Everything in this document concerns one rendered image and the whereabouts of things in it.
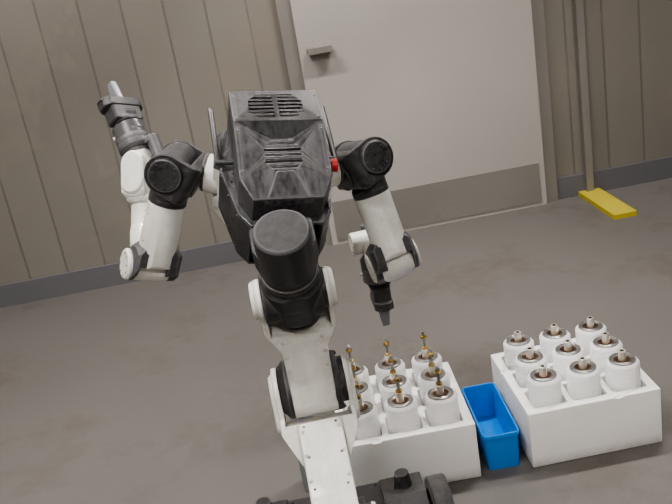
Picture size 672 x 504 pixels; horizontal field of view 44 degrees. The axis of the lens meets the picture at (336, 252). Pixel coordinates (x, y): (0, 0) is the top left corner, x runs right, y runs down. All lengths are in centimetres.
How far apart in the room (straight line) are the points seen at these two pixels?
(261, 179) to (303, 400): 54
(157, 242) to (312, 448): 60
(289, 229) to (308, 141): 29
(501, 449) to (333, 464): 72
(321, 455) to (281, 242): 60
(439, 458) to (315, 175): 104
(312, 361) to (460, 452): 74
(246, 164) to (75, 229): 290
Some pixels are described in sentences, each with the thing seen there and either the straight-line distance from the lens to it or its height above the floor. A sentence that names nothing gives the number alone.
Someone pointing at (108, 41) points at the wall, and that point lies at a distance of 438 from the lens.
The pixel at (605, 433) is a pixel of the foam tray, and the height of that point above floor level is 7.
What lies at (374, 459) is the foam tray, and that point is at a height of 12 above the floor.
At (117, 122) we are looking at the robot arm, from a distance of 224.
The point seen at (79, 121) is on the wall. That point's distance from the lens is 445.
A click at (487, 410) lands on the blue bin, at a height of 2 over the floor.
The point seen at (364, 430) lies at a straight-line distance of 244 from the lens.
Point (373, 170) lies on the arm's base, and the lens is 196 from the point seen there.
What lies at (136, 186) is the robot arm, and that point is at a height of 103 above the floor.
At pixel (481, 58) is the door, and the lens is 446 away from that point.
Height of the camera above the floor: 150
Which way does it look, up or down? 20 degrees down
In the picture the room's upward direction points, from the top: 10 degrees counter-clockwise
